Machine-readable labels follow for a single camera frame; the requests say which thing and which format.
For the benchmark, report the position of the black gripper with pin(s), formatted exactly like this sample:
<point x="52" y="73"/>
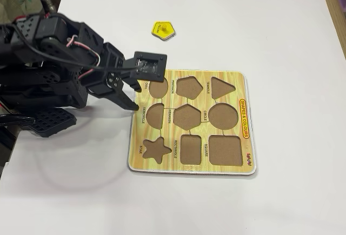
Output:
<point x="113" y="80"/>

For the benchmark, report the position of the yellow pentagon puzzle piece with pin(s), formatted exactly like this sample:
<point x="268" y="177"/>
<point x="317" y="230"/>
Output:
<point x="158" y="33"/>

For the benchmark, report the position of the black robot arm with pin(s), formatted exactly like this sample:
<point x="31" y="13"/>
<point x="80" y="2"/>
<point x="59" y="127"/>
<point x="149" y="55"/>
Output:
<point x="40" y="81"/>

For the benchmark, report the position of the wooden shape puzzle board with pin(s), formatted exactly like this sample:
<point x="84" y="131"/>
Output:
<point x="189" y="151"/>

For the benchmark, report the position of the glossy black clamp bar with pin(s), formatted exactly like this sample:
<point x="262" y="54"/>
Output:
<point x="16" y="120"/>

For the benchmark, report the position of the metal bottle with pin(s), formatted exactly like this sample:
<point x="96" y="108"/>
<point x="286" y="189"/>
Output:
<point x="50" y="4"/>

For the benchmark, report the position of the floral patterned cloth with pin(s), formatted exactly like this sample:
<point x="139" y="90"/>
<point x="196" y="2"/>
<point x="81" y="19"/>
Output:
<point x="19" y="0"/>

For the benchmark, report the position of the black square wrist camera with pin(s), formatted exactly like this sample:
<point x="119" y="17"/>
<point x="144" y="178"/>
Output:
<point x="148" y="67"/>

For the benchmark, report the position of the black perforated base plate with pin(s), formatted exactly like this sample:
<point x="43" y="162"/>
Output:
<point x="51" y="123"/>

